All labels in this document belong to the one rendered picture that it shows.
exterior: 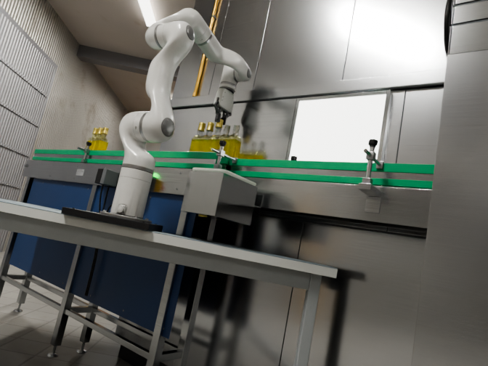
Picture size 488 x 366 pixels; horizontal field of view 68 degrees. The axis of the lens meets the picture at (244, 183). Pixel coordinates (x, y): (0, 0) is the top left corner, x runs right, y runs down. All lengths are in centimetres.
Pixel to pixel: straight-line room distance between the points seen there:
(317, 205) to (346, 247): 25
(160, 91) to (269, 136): 60
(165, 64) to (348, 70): 81
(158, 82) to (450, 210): 108
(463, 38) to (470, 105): 21
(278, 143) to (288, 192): 38
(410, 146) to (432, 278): 64
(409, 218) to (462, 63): 47
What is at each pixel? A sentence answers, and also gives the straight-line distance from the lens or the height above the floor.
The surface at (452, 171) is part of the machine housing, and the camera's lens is 111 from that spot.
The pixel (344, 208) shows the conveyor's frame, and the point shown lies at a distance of 133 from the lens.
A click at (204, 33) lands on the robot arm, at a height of 163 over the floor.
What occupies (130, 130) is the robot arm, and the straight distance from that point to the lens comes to 147.
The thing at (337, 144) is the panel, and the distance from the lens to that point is 162.
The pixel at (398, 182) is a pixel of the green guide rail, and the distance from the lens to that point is 132.
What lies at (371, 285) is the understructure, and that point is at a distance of 150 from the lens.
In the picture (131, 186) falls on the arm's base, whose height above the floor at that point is 89.
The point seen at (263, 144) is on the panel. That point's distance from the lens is 180.
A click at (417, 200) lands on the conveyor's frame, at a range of 128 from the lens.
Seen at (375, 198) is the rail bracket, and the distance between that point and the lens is 130.
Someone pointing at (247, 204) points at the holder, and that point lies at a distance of 140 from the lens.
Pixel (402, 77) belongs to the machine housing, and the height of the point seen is 155.
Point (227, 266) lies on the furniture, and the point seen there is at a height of 68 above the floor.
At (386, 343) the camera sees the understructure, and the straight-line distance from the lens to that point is 150.
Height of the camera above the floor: 77
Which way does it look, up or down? 9 degrees up
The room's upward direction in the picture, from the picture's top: 11 degrees clockwise
